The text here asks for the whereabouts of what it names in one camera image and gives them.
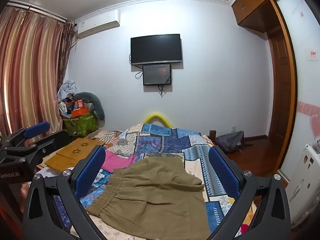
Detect white appliance with stickers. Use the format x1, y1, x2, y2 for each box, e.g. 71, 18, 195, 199
284, 142, 320, 211

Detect grey backpack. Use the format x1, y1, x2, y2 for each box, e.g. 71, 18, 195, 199
215, 131, 253, 154

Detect white paper sheet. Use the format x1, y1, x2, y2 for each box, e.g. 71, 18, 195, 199
36, 166, 62, 178

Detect wooden overhead cabinet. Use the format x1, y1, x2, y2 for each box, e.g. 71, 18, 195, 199
231, 0, 292, 33

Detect white air conditioner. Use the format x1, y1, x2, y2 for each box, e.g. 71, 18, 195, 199
76, 9, 121, 39

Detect pink garment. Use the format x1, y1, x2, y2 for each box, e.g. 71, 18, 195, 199
101, 150, 139, 173

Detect heap of pale clothes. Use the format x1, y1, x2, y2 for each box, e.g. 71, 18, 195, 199
57, 80, 81, 102

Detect small black wall monitor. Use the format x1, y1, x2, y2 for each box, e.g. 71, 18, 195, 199
142, 64, 172, 86

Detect black wall television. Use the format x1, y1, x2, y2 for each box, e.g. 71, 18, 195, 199
130, 33, 183, 66

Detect patchwork printed blanket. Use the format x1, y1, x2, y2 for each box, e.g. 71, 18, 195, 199
32, 122, 258, 240

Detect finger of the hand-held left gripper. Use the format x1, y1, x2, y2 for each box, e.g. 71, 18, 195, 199
0, 121, 51, 153
0, 129, 75, 171

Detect brown wooden door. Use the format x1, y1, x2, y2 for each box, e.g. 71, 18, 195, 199
267, 26, 298, 157

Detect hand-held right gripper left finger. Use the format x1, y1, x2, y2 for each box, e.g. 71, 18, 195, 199
22, 145, 107, 240

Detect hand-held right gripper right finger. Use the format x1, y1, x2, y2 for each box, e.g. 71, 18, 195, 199
207, 146, 292, 240

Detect striped brown curtain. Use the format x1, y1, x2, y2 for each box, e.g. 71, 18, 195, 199
0, 3, 76, 141

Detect brown wooden lap desk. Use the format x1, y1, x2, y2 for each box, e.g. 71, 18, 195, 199
45, 137, 106, 173

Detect orange box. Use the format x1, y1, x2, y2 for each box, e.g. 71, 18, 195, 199
71, 108, 90, 118

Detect frosted glass sliding door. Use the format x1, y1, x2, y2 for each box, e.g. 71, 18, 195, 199
276, 0, 320, 182

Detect khaki pants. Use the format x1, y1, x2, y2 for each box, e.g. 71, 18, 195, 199
85, 156, 212, 240

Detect grey pillow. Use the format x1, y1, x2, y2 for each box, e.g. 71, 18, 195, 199
73, 92, 106, 121

